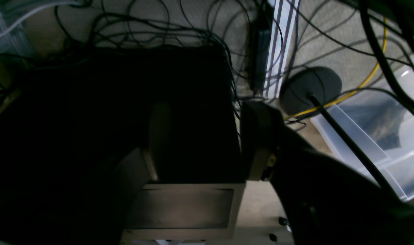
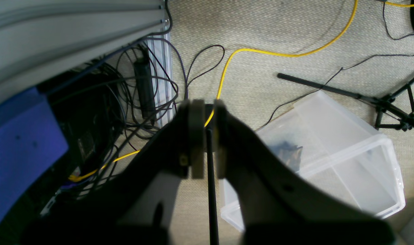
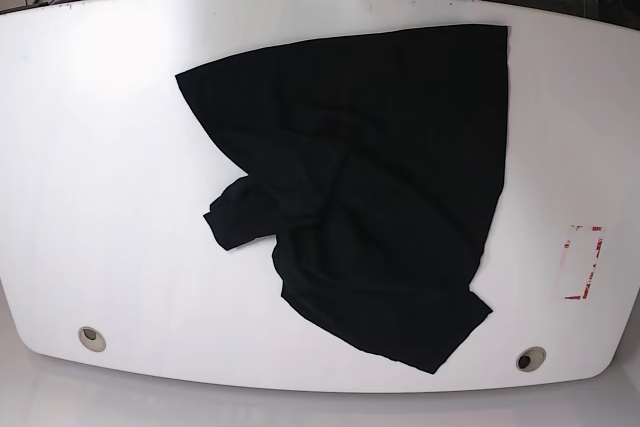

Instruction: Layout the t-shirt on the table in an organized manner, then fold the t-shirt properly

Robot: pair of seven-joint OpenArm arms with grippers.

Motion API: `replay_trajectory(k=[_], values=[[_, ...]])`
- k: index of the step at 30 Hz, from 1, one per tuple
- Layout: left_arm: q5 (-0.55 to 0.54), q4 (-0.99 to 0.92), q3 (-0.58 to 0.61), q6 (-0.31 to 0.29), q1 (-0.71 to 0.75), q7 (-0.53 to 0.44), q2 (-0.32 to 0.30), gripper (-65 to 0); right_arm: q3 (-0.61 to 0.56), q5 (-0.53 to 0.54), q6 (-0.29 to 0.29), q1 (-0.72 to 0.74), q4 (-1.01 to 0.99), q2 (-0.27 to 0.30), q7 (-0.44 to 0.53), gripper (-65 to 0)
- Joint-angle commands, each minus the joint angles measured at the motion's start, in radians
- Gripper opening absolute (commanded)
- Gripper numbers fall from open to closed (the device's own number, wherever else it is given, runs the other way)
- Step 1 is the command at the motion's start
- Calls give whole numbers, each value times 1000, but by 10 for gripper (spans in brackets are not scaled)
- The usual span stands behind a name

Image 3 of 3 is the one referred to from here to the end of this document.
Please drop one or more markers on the red tape rectangle marking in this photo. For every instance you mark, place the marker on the red tape rectangle marking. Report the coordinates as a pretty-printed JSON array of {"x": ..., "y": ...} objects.
[{"x": 581, "y": 253}]

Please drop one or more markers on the black t-shirt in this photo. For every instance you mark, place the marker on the black t-shirt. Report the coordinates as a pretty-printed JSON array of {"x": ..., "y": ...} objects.
[{"x": 376, "y": 162}]

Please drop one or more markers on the left table cable grommet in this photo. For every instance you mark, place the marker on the left table cable grommet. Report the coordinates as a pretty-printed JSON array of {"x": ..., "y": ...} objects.
[{"x": 91, "y": 339}]

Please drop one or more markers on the table cable grommet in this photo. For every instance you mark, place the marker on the table cable grommet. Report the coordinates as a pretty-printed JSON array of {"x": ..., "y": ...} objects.
[
  {"x": 531, "y": 359},
  {"x": 91, "y": 339}
]

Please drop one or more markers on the right table cable grommet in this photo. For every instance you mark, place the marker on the right table cable grommet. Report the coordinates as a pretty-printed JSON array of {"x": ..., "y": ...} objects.
[{"x": 531, "y": 359}]

